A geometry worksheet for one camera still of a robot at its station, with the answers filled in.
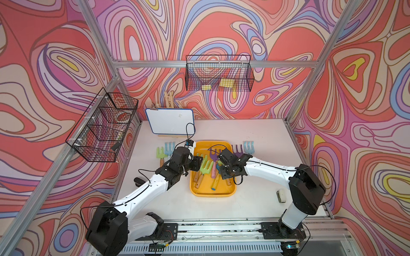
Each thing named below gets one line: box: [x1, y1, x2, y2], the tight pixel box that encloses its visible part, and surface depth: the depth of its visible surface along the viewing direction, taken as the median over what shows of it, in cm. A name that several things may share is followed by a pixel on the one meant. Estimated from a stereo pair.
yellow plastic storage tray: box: [190, 140, 237, 198], surface depth 90 cm
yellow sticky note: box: [219, 78, 235, 88], surface depth 91 cm
